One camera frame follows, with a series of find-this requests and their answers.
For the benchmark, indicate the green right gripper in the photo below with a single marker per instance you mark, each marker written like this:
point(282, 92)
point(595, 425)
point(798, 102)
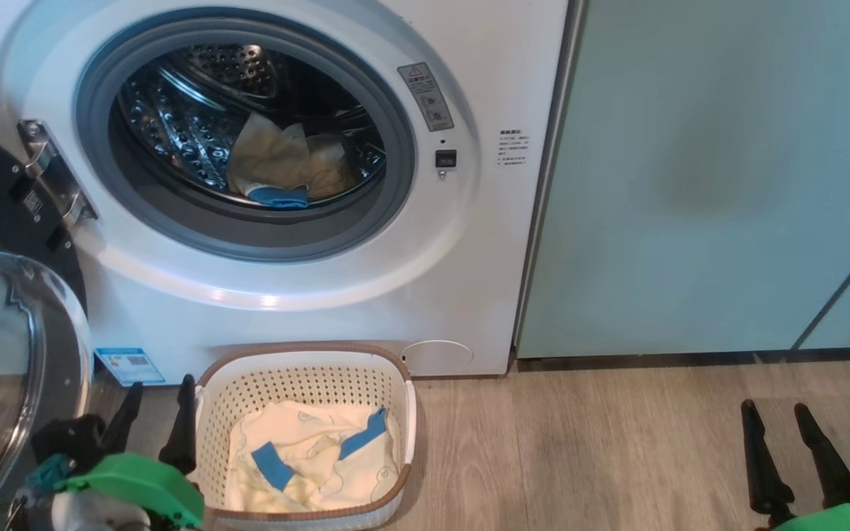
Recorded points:
point(845, 520)

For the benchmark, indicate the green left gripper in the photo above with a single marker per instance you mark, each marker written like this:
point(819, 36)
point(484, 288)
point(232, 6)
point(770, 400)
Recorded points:
point(137, 483)

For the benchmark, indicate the pale yellow garment blue patches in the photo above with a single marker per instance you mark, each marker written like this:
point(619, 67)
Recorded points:
point(322, 472)
point(270, 158)

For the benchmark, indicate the white front-load washing machine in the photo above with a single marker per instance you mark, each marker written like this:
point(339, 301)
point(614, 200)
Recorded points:
point(322, 317)

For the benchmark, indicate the metal door hinge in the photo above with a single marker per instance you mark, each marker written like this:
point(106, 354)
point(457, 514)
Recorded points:
point(56, 177)

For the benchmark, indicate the stainless steel washing machine drum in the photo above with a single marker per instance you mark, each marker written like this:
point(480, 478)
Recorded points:
point(181, 118)

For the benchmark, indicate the blue energy label sticker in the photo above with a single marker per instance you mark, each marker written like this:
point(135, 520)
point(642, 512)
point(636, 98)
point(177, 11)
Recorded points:
point(130, 366)

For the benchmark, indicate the dark cabinet plinth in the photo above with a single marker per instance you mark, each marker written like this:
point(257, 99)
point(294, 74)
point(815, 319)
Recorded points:
point(690, 359)

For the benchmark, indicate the white perforated laundry basket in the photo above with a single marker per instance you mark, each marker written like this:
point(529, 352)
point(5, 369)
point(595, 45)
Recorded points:
point(307, 372)

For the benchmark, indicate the round white filter cover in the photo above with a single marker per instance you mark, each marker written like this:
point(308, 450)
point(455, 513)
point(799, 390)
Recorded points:
point(436, 358)

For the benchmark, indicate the grey warning sticker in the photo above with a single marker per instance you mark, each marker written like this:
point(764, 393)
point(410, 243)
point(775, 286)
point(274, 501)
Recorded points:
point(426, 96)

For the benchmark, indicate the printed instruction text sticker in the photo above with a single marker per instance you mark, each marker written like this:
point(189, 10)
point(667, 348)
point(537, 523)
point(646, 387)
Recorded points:
point(513, 147)

